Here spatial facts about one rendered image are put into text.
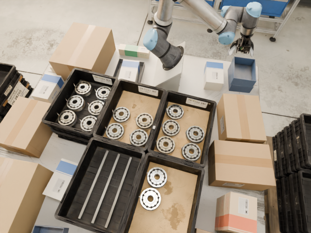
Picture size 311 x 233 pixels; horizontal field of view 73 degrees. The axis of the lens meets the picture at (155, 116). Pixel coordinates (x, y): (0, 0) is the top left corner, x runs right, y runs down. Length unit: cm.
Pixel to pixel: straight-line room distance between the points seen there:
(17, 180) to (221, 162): 102
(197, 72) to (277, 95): 129
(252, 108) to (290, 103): 138
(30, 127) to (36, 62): 171
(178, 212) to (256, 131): 62
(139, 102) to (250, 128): 67
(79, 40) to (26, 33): 186
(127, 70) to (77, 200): 88
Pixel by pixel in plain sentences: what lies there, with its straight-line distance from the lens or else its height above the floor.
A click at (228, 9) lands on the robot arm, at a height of 126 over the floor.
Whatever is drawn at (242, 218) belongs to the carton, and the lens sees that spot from 108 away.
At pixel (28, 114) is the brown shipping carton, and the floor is 86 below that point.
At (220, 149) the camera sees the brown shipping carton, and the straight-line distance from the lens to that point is 120.
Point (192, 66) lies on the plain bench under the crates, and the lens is 169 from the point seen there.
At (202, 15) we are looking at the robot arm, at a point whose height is 131.
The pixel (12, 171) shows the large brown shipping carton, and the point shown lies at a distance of 127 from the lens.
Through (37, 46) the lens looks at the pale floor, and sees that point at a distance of 319.
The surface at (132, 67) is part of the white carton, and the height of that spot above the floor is 79.
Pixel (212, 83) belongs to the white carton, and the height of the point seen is 77.
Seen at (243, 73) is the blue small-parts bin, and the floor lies 77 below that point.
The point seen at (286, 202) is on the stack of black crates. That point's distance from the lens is 194.
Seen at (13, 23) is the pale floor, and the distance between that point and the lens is 370.
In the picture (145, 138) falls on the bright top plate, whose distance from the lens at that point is 117.
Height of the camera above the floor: 194
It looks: 62 degrees down
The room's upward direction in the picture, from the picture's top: 1 degrees clockwise
